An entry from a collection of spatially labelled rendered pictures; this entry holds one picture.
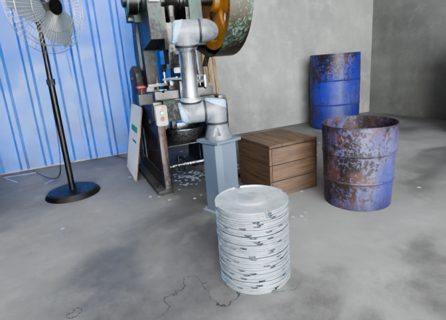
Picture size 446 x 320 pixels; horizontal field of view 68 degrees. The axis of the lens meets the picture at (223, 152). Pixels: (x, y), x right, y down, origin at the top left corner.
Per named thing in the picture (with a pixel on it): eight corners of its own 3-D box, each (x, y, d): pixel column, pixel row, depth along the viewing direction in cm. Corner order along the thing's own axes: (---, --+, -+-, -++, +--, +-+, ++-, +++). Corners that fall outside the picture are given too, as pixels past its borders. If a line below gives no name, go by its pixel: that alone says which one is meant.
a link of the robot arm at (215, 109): (229, 121, 185) (227, 97, 181) (205, 123, 182) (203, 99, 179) (225, 118, 196) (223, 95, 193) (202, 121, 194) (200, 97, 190)
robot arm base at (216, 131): (237, 136, 191) (235, 119, 189) (217, 142, 182) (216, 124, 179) (219, 134, 202) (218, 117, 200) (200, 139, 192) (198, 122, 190)
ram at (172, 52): (190, 62, 243) (186, 18, 235) (170, 63, 237) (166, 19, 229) (183, 63, 258) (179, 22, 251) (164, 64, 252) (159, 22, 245)
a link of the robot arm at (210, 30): (222, 16, 163) (208, 24, 209) (200, 17, 162) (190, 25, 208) (224, 40, 167) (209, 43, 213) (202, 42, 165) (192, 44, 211)
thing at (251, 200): (267, 182, 150) (267, 180, 150) (302, 205, 124) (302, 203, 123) (206, 194, 141) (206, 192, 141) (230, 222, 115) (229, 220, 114)
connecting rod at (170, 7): (184, 32, 239) (180, -20, 230) (168, 32, 234) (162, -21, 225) (176, 35, 257) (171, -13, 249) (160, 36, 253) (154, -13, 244)
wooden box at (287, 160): (317, 186, 229) (316, 136, 220) (271, 198, 213) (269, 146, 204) (282, 171, 264) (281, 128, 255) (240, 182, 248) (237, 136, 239)
